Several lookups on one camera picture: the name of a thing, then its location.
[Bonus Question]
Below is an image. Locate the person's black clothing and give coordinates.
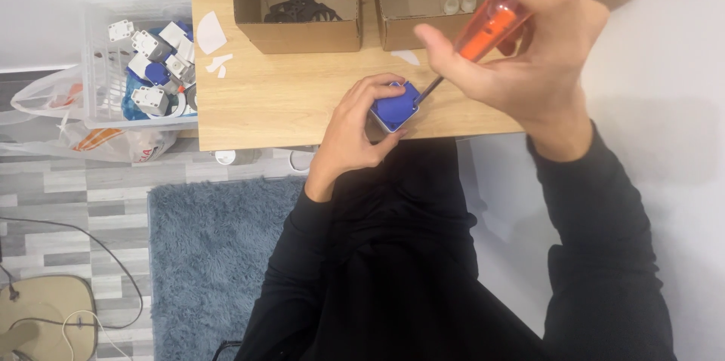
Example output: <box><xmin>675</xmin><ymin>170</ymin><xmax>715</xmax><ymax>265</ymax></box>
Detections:
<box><xmin>309</xmin><ymin>137</ymin><xmax>553</xmax><ymax>361</ymax></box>

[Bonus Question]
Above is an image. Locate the clear plastic bag orange print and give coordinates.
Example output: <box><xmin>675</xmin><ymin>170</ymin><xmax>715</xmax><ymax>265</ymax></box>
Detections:
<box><xmin>0</xmin><ymin>63</ymin><xmax>180</xmax><ymax>164</ymax></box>

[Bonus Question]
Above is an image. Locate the heap of blue white sockets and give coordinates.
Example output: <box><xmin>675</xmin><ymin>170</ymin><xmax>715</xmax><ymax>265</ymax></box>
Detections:
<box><xmin>107</xmin><ymin>19</ymin><xmax>198</xmax><ymax>120</ymax></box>

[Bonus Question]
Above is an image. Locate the white round container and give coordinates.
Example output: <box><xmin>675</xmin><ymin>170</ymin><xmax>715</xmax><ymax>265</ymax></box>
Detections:
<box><xmin>288</xmin><ymin>149</ymin><xmax>316</xmax><ymax>174</ymax></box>

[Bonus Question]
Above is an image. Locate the pale half-round paper scrap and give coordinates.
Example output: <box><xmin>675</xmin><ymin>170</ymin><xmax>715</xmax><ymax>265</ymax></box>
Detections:
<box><xmin>390</xmin><ymin>49</ymin><xmax>421</xmax><ymax>66</ymax></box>

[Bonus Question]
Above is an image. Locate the cardboard box with black parts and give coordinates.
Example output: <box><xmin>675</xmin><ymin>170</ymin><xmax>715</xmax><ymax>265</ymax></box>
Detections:
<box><xmin>230</xmin><ymin>0</ymin><xmax>364</xmax><ymax>55</ymax></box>

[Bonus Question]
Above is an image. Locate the clear bottle with white cap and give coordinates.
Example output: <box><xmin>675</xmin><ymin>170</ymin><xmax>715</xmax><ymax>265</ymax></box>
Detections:
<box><xmin>213</xmin><ymin>148</ymin><xmax>262</xmax><ymax>166</ymax></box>

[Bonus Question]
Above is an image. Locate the large white paper scrap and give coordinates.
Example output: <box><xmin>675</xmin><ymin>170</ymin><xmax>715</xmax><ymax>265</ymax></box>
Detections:
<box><xmin>195</xmin><ymin>10</ymin><xmax>228</xmax><ymax>56</ymax></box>

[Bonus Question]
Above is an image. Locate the heap of black plastic parts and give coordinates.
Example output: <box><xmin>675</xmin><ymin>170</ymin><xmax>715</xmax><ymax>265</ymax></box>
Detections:
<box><xmin>263</xmin><ymin>0</ymin><xmax>344</xmax><ymax>23</ymax></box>

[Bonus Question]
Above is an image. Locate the blue-grey shaggy rug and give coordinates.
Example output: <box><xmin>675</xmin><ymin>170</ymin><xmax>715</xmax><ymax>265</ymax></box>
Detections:
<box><xmin>147</xmin><ymin>175</ymin><xmax>310</xmax><ymax>361</ymax></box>

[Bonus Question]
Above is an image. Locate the orange handled screwdriver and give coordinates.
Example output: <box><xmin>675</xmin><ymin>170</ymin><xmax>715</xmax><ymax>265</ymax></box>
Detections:
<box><xmin>415</xmin><ymin>0</ymin><xmax>534</xmax><ymax>106</ymax></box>

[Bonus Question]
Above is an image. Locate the black cable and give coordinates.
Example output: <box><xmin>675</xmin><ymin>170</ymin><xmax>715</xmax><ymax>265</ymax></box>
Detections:
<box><xmin>0</xmin><ymin>216</ymin><xmax>144</xmax><ymax>331</ymax></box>

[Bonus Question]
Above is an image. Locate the cardboard box with white caps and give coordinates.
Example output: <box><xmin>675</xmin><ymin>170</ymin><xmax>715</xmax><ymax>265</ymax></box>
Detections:
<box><xmin>373</xmin><ymin>0</ymin><xmax>639</xmax><ymax>52</ymax></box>

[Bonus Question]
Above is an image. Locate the curved white paper scrap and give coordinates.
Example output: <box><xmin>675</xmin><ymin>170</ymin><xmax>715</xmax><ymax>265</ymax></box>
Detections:
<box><xmin>204</xmin><ymin>53</ymin><xmax>234</xmax><ymax>73</ymax></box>

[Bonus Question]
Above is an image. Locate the white plastic basket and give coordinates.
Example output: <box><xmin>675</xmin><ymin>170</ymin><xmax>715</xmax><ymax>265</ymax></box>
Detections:
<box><xmin>82</xmin><ymin>0</ymin><xmax>199</xmax><ymax>131</ymax></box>

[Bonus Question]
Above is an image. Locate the person's right hand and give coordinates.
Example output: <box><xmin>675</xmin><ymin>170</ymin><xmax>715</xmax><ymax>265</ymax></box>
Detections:
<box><xmin>413</xmin><ymin>0</ymin><xmax>610</xmax><ymax>143</ymax></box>

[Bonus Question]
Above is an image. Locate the beige rounded appliance base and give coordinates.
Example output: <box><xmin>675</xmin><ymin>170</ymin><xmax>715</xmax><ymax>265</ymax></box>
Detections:
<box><xmin>0</xmin><ymin>274</ymin><xmax>99</xmax><ymax>361</ymax></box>

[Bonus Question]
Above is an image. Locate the blue and white socket box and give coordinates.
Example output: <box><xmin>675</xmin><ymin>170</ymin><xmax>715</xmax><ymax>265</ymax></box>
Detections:
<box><xmin>369</xmin><ymin>81</ymin><xmax>421</xmax><ymax>134</ymax></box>

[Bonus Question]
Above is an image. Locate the person's left hand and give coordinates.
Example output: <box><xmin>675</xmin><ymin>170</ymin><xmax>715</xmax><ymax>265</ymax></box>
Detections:
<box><xmin>305</xmin><ymin>73</ymin><xmax>409</xmax><ymax>204</ymax></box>

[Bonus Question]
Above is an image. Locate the white cable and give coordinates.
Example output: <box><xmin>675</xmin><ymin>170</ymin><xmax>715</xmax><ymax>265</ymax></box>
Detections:
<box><xmin>60</xmin><ymin>309</ymin><xmax>134</xmax><ymax>361</ymax></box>

